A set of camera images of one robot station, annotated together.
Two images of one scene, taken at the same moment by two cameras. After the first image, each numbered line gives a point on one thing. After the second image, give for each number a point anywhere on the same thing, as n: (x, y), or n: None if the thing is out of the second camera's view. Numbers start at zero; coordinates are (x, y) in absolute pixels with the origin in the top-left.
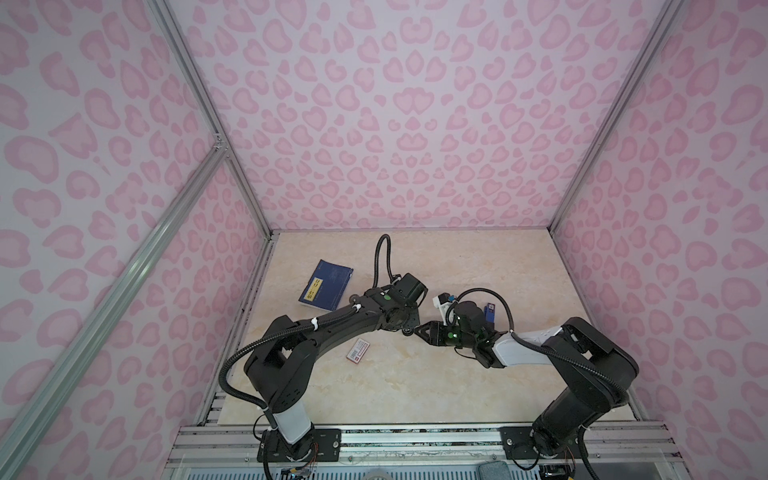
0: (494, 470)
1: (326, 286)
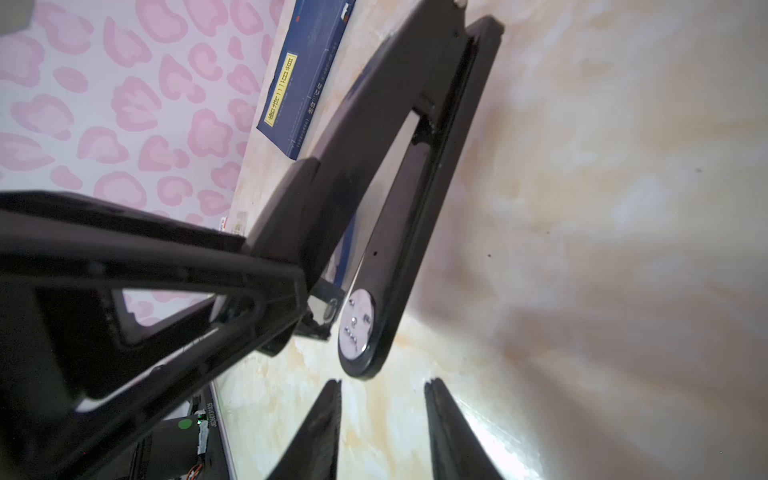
0: None
1: (307, 38)
